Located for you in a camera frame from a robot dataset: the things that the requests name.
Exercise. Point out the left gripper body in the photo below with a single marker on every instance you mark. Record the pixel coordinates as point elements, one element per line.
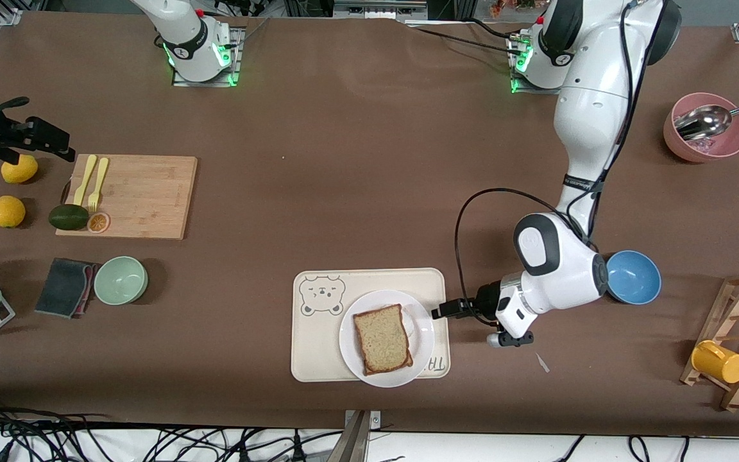
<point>486,297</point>

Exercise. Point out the toy fried egg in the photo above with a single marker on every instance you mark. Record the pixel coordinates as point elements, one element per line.
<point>410,321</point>

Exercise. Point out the bread slice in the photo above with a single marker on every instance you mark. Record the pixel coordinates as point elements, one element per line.
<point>390,371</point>
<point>382,337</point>

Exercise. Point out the round white plate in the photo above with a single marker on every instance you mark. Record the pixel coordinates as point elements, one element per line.
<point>353,353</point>

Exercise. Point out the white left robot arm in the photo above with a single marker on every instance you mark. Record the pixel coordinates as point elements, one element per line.
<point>587,115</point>

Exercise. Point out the yellow lemon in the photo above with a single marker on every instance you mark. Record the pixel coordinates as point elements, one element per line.
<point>20,172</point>
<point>8,212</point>

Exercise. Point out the pale yellow plastic knife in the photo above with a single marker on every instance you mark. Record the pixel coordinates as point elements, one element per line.
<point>85,179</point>

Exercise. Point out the pale yellow plastic fork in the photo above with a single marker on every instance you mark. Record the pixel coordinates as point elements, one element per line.
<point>99,183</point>

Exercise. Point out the dark green avocado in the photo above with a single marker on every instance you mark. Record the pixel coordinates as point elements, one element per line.
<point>68,217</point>

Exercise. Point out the toy orange slice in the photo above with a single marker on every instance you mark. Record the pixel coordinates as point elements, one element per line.
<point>99,222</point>

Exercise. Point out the wooden cutting board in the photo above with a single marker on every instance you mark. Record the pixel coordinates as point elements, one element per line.
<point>151,192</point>

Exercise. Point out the blue bowl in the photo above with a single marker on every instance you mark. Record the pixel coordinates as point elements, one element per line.
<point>636,279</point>

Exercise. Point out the dark grey folded cloth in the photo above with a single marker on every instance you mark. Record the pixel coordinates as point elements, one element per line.
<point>61,287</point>

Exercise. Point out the cream tray with bear print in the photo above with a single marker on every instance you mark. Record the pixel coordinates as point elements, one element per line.
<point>318,359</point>

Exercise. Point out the pink folded cloth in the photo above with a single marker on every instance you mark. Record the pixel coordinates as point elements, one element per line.
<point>90,289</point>

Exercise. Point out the pale green bowl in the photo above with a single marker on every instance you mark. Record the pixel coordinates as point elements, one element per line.
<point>120,281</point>

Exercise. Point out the yellow mug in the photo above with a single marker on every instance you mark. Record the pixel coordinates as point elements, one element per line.
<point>719,362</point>

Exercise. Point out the wooden cup drying rack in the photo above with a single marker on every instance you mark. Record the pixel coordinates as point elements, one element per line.
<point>738,385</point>

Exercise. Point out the large metal spoon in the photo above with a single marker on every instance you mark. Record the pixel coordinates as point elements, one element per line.
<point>706,120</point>

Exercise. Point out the pink ribbed bowl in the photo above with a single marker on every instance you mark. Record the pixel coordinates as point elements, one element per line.
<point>696,102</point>

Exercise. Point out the orange artificial flowers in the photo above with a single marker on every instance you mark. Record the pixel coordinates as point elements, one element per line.
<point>501,6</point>

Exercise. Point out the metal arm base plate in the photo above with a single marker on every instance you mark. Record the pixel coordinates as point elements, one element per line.
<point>530,90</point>
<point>203,84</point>

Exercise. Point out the grey metal mounting bracket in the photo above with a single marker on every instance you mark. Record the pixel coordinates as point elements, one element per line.
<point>355,443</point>

